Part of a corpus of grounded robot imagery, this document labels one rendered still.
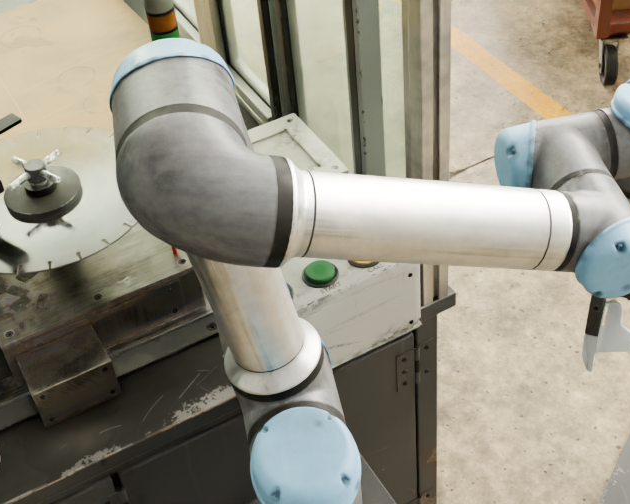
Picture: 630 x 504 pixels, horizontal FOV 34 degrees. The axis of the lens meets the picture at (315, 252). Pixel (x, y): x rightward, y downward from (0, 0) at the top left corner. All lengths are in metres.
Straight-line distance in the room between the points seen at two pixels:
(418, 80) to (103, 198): 0.49
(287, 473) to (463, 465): 1.22
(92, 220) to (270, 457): 0.51
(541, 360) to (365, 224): 1.66
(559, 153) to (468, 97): 2.26
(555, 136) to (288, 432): 0.42
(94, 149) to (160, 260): 0.21
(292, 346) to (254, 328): 0.06
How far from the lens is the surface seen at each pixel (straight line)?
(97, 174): 1.56
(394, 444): 1.81
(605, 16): 3.20
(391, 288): 1.44
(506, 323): 2.57
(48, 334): 1.51
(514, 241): 0.93
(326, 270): 1.40
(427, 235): 0.89
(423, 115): 1.34
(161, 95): 0.90
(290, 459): 1.12
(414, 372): 1.69
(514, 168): 1.05
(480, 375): 2.46
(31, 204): 1.53
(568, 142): 1.06
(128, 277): 1.53
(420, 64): 1.29
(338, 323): 1.43
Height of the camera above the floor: 1.88
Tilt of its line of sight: 43 degrees down
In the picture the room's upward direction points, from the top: 6 degrees counter-clockwise
